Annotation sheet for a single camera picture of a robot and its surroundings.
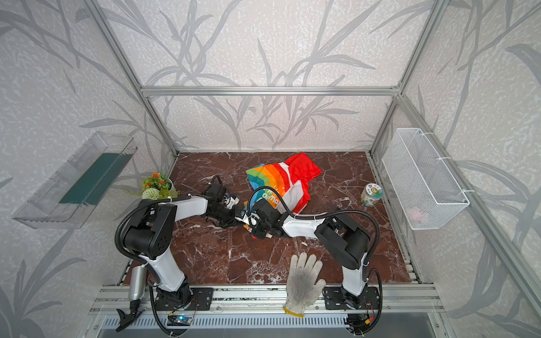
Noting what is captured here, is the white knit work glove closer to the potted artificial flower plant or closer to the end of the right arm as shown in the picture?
the end of the right arm

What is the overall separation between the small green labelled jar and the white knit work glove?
1.18 ft

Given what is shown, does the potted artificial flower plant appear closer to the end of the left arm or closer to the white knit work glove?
the end of the left arm

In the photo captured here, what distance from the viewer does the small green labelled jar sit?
0.96m

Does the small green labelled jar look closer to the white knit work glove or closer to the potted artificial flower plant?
the white knit work glove

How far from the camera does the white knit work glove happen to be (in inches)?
28.9

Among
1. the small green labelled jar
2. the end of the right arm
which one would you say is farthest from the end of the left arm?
the small green labelled jar

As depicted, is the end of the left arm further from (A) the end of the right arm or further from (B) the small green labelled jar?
(B) the small green labelled jar

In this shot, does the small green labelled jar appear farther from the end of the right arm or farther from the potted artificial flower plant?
the potted artificial flower plant

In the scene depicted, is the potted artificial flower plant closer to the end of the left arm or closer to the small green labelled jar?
the end of the left arm

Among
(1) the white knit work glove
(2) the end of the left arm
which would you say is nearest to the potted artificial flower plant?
(2) the end of the left arm

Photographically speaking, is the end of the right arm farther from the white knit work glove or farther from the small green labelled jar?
the small green labelled jar
